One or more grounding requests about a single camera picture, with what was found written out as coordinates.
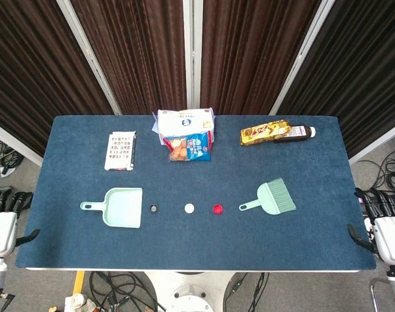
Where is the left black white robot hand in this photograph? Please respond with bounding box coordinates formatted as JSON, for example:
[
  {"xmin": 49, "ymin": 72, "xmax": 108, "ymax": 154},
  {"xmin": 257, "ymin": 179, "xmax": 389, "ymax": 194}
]
[{"xmin": 0, "ymin": 189, "xmax": 41, "ymax": 258}]

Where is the chrome tube frame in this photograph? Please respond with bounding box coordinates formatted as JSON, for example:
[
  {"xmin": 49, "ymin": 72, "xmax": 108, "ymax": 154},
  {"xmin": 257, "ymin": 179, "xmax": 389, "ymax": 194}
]
[{"xmin": 369, "ymin": 278, "xmax": 392, "ymax": 312}]

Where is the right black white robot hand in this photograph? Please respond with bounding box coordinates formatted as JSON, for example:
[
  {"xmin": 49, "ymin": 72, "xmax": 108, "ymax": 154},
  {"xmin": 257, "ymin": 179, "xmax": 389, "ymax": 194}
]
[{"xmin": 347, "ymin": 187, "xmax": 395, "ymax": 265}]

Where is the blue clear cookie bag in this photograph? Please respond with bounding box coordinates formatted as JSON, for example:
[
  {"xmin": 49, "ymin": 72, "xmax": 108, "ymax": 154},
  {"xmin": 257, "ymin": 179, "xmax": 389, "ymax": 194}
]
[{"xmin": 163, "ymin": 131, "xmax": 212, "ymax": 163}]

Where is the black floor cable bundle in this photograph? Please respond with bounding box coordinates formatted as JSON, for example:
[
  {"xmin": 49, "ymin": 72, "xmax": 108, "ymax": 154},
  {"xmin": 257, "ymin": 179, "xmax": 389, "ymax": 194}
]
[
  {"xmin": 223, "ymin": 272, "xmax": 269, "ymax": 312},
  {"xmin": 89, "ymin": 271, "xmax": 165, "ymax": 312},
  {"xmin": 356, "ymin": 131, "xmax": 395, "ymax": 196},
  {"xmin": 0, "ymin": 133, "xmax": 24, "ymax": 176}
]

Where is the mint green hand brush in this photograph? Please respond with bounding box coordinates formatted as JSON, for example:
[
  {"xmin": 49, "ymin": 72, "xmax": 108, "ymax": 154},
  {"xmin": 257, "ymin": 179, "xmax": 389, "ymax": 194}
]
[{"xmin": 238, "ymin": 177, "xmax": 297, "ymax": 215}]

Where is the white partition post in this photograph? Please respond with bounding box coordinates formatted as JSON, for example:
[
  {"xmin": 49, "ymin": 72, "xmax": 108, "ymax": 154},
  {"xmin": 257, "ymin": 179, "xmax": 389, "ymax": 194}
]
[
  {"xmin": 56, "ymin": 0, "xmax": 122, "ymax": 115},
  {"xmin": 183, "ymin": 0, "xmax": 204, "ymax": 110},
  {"xmin": 269, "ymin": 0, "xmax": 335, "ymax": 115}
]

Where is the mint green plastic dustpan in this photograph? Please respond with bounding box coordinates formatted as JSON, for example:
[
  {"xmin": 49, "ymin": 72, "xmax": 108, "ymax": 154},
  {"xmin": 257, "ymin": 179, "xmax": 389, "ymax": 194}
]
[{"xmin": 79, "ymin": 187, "xmax": 143, "ymax": 229}]

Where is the blue felt table mat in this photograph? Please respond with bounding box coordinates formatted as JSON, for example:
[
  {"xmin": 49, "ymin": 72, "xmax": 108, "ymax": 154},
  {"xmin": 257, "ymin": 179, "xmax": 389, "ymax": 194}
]
[{"xmin": 14, "ymin": 114, "xmax": 377, "ymax": 271}]

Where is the white partition base rail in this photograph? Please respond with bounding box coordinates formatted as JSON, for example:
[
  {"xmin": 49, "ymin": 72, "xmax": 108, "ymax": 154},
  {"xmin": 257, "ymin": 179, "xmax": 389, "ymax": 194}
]
[
  {"xmin": 348, "ymin": 120, "xmax": 395, "ymax": 165},
  {"xmin": 0, "ymin": 118, "xmax": 44, "ymax": 166}
]

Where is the brown sauce bottle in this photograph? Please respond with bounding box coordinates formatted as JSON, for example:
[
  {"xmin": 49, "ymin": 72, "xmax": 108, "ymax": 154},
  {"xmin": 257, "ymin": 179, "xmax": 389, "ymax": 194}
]
[{"xmin": 274, "ymin": 125, "xmax": 317, "ymax": 144}]

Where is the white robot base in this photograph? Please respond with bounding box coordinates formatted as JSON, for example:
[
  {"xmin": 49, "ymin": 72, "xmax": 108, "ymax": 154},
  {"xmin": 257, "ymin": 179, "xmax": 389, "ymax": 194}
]
[{"xmin": 144, "ymin": 271, "xmax": 234, "ymax": 312}]

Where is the yellow cracker package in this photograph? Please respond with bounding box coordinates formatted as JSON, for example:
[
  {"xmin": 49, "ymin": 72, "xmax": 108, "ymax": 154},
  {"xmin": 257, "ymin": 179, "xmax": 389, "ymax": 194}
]
[{"xmin": 239, "ymin": 119, "xmax": 292, "ymax": 147}]

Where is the white snack bag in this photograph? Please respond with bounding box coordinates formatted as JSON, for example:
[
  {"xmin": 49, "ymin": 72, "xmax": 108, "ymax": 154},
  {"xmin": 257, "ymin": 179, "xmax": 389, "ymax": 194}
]
[{"xmin": 151, "ymin": 108, "xmax": 217, "ymax": 147}]

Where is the picture card booklet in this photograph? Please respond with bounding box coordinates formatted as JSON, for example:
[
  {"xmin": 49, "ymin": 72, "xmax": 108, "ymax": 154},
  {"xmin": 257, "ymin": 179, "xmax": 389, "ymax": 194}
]
[{"xmin": 103, "ymin": 131, "xmax": 137, "ymax": 172}]

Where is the yellow floor tape strip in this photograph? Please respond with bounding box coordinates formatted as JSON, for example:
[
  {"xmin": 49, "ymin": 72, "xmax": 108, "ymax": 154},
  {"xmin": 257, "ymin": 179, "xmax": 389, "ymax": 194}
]
[{"xmin": 72, "ymin": 271, "xmax": 87, "ymax": 295}]

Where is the dark brown curtain panel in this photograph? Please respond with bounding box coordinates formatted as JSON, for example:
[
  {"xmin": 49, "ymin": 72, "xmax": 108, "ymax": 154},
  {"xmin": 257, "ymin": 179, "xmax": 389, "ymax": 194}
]
[
  {"xmin": 70, "ymin": 0, "xmax": 187, "ymax": 115},
  {"xmin": 0, "ymin": 0, "xmax": 115, "ymax": 157},
  {"xmin": 277, "ymin": 0, "xmax": 395, "ymax": 157},
  {"xmin": 200, "ymin": 0, "xmax": 321, "ymax": 115}
]

